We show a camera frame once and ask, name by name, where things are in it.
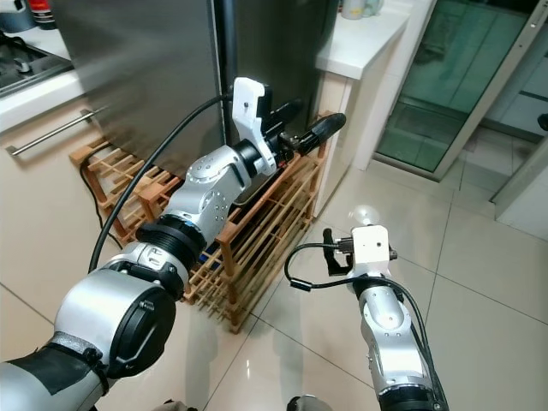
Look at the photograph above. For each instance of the pale glass jar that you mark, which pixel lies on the pale glass jar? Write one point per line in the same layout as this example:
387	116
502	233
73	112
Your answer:
360	8

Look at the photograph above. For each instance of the beige kitchen cabinet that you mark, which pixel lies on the beige kitchen cabinet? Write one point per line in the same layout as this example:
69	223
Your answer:
34	223

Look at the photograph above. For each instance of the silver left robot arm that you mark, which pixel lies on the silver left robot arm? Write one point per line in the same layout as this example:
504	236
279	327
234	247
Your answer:
205	184

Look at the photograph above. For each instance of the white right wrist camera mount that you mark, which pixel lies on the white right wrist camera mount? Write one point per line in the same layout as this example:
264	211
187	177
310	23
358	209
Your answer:
372	247

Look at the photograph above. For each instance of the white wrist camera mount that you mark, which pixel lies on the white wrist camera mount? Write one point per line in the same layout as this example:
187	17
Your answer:
372	247
247	107

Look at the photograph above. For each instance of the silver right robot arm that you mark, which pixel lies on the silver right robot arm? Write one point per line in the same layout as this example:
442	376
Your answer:
390	342

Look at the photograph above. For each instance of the steel fridge body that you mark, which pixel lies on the steel fridge body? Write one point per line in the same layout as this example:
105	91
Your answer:
274	43

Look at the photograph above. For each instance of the red labelled bottle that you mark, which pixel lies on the red labelled bottle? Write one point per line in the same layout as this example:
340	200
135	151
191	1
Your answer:
41	12

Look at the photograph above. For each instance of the white topped side cabinet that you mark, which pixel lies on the white topped side cabinet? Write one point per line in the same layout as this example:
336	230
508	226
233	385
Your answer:
360	43

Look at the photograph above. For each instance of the grey pot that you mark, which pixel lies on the grey pot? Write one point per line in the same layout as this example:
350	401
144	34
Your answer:
15	15

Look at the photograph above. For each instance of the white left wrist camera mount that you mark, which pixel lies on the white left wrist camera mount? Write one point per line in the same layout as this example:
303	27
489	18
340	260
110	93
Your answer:
247	107

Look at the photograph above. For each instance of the black gas stove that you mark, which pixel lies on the black gas stove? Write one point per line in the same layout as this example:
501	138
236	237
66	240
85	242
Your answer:
21	68

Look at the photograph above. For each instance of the wooden slatted rack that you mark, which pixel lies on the wooden slatted rack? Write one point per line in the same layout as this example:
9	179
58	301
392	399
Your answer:
257	240

